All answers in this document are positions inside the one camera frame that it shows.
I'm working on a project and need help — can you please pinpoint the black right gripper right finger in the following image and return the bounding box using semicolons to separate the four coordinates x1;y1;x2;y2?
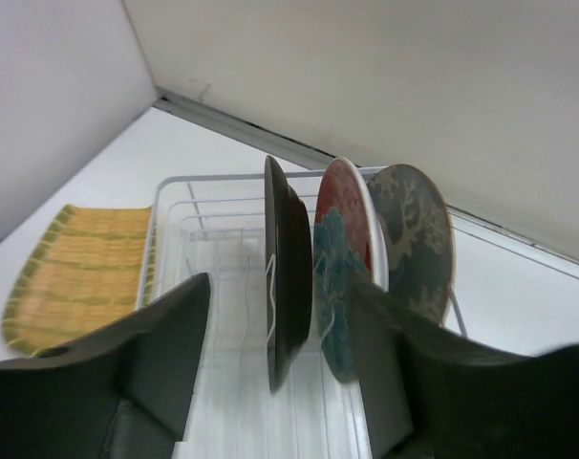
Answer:
347;274;579;458

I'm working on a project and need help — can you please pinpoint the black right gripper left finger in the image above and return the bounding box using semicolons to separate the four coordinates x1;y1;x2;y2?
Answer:
0;273;211;458

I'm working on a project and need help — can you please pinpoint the green-rimmed bamboo tray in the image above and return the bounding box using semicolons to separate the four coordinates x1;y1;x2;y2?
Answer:
1;204;156;357

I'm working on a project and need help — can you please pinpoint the grey reindeer plate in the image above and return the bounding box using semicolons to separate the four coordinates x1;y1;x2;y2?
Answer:
367;164;455;325

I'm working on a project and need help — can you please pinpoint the teal and red floral plate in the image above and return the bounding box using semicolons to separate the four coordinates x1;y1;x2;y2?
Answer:
312;158;389;383

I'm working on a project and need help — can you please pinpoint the brown-rimmed cream plate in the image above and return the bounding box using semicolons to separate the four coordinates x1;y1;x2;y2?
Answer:
265;156;312;393

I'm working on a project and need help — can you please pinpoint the white wire dish rack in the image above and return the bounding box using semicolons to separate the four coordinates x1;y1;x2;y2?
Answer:
136;164;467;459

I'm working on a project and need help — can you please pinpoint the metal table edge rail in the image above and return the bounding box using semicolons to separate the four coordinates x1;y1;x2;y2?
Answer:
155;85;579;272

